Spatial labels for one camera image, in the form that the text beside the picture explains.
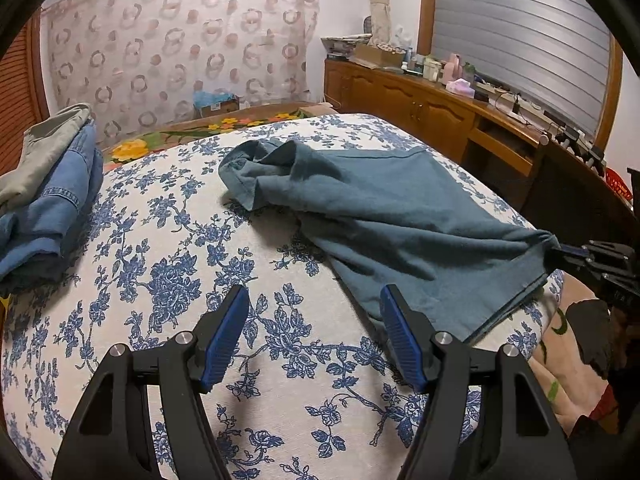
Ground teal pants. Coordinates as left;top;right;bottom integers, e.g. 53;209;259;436
218;138;561;341

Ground grey window blind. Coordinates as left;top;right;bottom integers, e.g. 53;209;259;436
430;0;613;136

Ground folded grey-green pants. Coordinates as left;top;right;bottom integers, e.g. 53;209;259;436
0;103;96;213

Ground cream lace curtain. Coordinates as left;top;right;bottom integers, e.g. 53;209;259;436
362;0;392;42

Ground blue plastic bag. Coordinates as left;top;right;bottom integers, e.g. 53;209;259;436
192;87;238;107

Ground red plastic basket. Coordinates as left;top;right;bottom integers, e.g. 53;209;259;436
602;170;632;202

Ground black device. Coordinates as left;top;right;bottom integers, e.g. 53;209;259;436
551;124;606;165

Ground folded blue jeans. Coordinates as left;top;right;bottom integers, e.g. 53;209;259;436
0;122;104;293

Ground ring-patterned curtain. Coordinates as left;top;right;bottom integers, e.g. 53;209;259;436
42;0;321;146

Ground wooden sideboard cabinet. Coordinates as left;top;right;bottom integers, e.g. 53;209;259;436
324;57;631;201

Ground small cardboard box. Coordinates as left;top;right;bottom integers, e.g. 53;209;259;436
199;99;241;118

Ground bed with floral cover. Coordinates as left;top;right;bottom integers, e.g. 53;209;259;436
0;101;623;441

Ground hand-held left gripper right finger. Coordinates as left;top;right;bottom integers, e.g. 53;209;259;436
380;284;578;480

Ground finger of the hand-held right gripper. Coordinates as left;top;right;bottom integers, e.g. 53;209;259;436
559;241;633;262
545;251;640;295

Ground wooden window frame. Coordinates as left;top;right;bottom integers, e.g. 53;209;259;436
419;0;624;153

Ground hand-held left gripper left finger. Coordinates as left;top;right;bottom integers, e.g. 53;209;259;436
52;285;251;480

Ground cluster of toiletry bottles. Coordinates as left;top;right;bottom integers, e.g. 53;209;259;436
392;45;478;84

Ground open cardboard box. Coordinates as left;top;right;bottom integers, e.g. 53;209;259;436
350;42;402;69

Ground person's dark clothing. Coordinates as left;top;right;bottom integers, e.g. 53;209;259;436
570;382;640;480

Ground brown louvered wardrobe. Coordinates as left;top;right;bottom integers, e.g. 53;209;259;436
0;10;51;176

